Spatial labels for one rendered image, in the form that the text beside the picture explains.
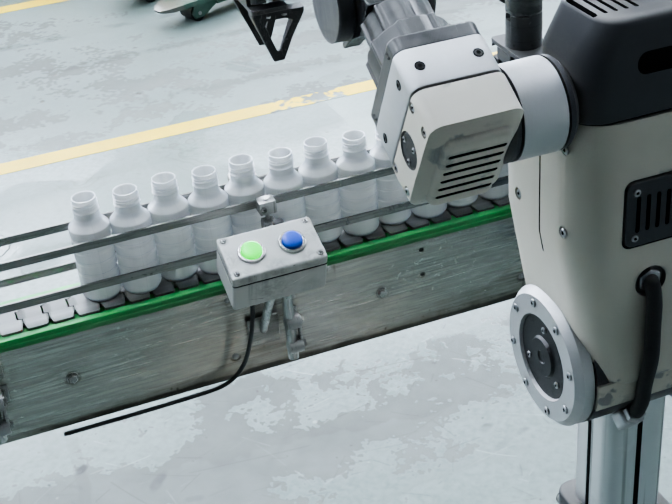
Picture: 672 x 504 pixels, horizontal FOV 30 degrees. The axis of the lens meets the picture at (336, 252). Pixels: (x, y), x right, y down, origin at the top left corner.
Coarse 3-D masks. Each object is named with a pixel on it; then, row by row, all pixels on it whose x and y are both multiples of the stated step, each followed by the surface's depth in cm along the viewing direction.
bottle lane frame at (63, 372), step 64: (384, 256) 197; (448, 256) 202; (512, 256) 206; (128, 320) 186; (192, 320) 190; (320, 320) 199; (384, 320) 203; (0, 384) 183; (64, 384) 187; (128, 384) 191; (192, 384) 196
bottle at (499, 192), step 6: (504, 168) 201; (504, 174) 201; (498, 186) 202; (504, 186) 202; (486, 192) 203; (492, 192) 202; (498, 192) 202; (504, 192) 203; (486, 198) 204; (492, 198) 203; (498, 198) 203
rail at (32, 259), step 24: (384, 168) 192; (288, 192) 187; (312, 192) 189; (192, 216) 183; (216, 216) 185; (360, 216) 194; (0, 240) 182; (24, 240) 183; (96, 240) 180; (120, 240) 181; (0, 264) 176; (24, 264) 177; (72, 264) 188; (168, 264) 186; (192, 264) 187; (72, 288) 182; (96, 288) 183; (0, 312) 179
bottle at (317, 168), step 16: (304, 144) 189; (320, 144) 191; (320, 160) 189; (304, 176) 190; (320, 176) 190; (336, 176) 192; (320, 192) 191; (336, 192) 193; (320, 208) 192; (336, 208) 194; (320, 240) 195
